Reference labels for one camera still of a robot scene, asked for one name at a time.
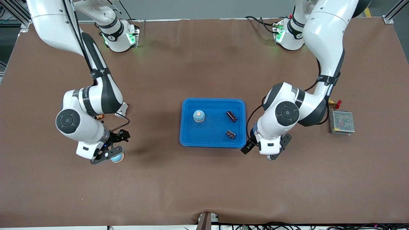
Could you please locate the black cable at left arm base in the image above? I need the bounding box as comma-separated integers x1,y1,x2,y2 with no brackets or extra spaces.
245,15,278,34

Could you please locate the black cable at right arm base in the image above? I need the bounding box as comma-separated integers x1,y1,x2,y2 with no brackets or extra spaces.
120,5,135,21

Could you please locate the blue plastic tray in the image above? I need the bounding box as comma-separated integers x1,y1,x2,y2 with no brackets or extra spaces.
180,98,246,148

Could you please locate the aluminium frame profile with bracket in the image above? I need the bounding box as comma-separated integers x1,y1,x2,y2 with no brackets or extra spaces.
0,0,32,32
384,0,409,25

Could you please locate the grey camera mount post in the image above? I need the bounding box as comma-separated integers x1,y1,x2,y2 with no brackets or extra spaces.
196,212,220,230

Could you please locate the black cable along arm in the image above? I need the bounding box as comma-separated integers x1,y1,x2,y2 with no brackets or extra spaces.
62,0,131,133
246,59,341,144

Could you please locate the white red circuit breaker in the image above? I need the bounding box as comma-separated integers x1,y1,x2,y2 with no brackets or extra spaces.
116,102,128,118

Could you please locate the black cable at arm base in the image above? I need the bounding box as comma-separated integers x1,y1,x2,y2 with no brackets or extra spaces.
245,15,278,34
120,5,135,21

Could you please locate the black cable along right arm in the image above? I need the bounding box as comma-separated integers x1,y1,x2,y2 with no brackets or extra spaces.
62,0,131,133

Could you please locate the metal mesh power supply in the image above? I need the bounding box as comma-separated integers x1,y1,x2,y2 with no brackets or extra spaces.
329,108,355,136

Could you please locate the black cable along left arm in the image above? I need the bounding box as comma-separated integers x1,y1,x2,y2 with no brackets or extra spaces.
246,59,341,144

